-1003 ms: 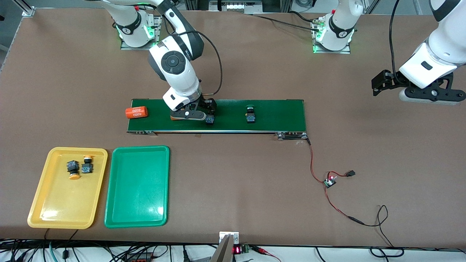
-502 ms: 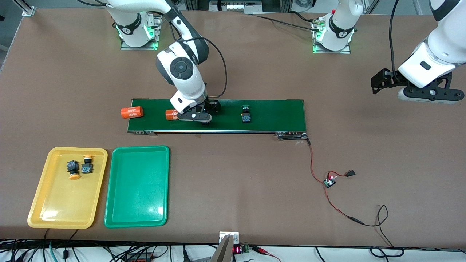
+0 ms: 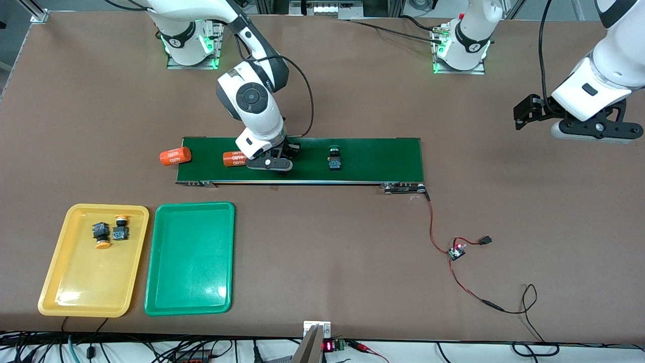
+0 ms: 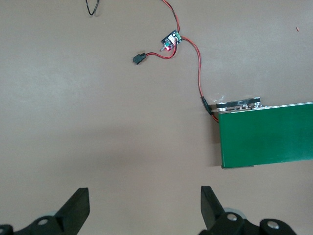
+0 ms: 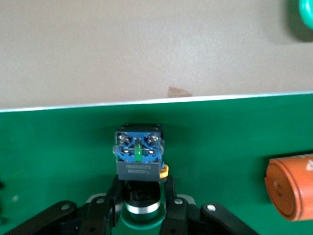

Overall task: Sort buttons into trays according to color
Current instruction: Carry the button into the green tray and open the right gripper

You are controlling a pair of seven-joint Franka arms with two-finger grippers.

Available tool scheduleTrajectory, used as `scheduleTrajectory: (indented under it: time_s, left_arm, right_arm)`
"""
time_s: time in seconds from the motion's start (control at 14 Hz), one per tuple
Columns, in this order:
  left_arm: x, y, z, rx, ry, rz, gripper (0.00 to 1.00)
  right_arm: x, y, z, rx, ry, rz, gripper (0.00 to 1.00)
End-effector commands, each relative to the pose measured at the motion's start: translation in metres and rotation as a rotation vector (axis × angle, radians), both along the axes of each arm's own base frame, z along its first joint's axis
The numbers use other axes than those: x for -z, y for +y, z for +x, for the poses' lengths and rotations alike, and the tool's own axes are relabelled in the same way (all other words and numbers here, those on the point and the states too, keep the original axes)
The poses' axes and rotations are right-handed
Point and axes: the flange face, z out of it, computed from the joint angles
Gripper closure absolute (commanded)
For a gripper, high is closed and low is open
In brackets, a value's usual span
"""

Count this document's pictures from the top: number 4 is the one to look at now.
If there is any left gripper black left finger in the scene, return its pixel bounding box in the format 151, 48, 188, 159
16, 187, 90, 235

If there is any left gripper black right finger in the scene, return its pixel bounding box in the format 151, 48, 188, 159
200, 186, 246, 235

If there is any green belt conveyor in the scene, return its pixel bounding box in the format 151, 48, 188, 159
215, 97, 313, 169

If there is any red black motor cable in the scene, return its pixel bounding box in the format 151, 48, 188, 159
181, 36, 220, 123

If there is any small motor controller board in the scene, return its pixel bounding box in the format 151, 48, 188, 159
160, 29, 184, 52

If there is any red black power cable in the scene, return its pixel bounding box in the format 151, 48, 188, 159
85, 0, 182, 35

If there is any black plug with red lead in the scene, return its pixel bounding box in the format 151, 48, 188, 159
132, 46, 179, 66

